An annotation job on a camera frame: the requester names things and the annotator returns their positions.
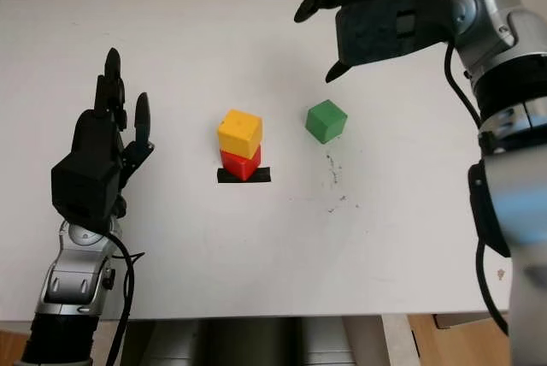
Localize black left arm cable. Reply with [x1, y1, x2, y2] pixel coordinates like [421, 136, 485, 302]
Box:
[105, 232, 145, 366]

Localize white table leg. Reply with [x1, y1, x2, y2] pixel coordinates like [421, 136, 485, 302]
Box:
[380, 315, 418, 366]

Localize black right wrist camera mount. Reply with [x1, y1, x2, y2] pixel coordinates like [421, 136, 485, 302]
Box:
[334, 0, 455, 68]

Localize yellow block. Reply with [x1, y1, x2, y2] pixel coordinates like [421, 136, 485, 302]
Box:
[217, 109, 263, 159]

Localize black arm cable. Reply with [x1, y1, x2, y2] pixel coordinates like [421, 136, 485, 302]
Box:
[443, 43, 510, 337]
[105, 232, 145, 366]

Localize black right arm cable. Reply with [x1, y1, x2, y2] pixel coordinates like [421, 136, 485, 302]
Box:
[443, 43, 510, 337]

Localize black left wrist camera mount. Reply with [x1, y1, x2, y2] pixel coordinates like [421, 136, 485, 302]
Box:
[50, 153, 126, 231]

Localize green block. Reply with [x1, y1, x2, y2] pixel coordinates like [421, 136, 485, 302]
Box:
[304, 98, 349, 145]

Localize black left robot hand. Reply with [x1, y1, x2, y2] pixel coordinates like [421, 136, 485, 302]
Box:
[70, 46, 157, 218]

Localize red block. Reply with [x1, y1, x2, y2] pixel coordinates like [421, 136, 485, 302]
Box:
[219, 145, 262, 182]

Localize dark grey robot torso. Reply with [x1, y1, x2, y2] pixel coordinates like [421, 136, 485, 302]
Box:
[126, 316, 386, 366]

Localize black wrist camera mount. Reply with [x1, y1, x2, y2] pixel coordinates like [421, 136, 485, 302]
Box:
[334, 0, 455, 68]
[50, 153, 126, 231]

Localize black tape strip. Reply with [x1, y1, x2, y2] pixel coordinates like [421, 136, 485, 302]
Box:
[216, 166, 273, 185]

